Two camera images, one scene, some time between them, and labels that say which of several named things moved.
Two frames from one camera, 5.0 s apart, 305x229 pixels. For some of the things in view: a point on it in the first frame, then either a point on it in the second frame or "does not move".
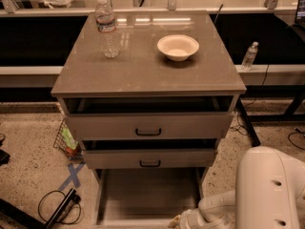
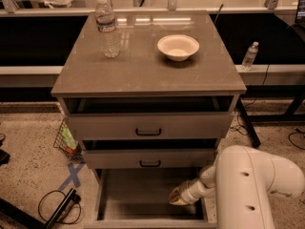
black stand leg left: x=36 y=221 does not move
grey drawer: x=145 y=197 does not move
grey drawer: x=155 y=117 does not move
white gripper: x=188 y=219 -> x=190 y=192
